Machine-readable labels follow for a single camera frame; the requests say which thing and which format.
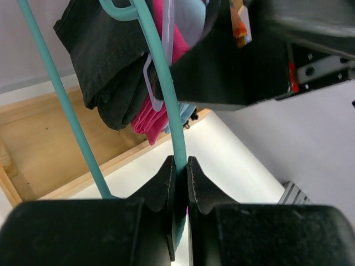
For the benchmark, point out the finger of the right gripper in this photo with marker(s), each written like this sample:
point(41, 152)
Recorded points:
point(217, 74)
point(325, 26)

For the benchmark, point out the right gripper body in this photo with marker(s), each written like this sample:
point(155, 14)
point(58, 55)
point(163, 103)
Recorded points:
point(311, 70)

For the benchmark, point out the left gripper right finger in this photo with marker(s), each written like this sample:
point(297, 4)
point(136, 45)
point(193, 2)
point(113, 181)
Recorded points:
point(225, 232)

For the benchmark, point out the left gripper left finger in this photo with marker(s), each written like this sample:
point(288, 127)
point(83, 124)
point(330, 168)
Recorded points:
point(138, 230)

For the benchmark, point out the teal hanger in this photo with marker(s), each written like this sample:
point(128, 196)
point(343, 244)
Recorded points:
point(137, 10)

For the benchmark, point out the light blue trousers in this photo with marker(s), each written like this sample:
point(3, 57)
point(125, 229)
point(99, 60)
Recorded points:
point(190, 20)

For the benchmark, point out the pink trousers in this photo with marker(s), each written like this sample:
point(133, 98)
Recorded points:
point(149, 121)

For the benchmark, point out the black trousers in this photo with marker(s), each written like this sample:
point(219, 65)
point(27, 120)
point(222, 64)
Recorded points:
point(108, 58)

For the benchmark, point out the wooden clothes rack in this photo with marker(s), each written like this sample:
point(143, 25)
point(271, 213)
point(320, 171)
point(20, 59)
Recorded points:
point(40, 157)

